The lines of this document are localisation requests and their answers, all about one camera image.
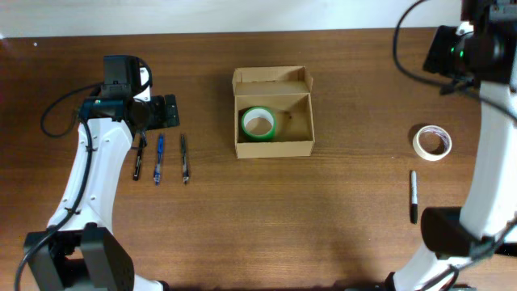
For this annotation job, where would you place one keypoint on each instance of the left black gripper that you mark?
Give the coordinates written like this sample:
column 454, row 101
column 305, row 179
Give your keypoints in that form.
column 170, row 111

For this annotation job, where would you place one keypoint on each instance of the black pen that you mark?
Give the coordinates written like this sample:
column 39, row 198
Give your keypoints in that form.
column 137, row 168

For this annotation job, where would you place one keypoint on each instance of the dark grey pen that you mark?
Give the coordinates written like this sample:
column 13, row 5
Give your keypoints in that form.
column 186, row 175

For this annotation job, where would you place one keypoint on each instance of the blue pen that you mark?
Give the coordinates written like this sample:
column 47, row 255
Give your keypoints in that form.
column 157, row 169

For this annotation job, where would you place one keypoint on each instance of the green tape roll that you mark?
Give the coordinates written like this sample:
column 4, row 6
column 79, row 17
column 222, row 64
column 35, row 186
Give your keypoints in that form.
column 259, row 124

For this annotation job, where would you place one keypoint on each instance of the cardboard box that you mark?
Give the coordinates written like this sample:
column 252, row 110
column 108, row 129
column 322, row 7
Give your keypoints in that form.
column 286, row 91

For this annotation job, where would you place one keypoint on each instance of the black and white marker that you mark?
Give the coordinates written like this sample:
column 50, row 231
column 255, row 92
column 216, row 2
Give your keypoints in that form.
column 413, row 198

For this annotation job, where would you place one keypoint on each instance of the white masking tape roll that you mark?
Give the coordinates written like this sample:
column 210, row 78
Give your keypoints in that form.
column 432, row 143

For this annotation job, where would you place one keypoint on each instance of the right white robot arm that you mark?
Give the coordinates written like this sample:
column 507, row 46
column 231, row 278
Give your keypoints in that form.
column 479, row 57

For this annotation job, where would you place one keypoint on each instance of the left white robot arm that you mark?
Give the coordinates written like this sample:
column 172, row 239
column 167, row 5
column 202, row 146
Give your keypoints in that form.
column 78, row 250

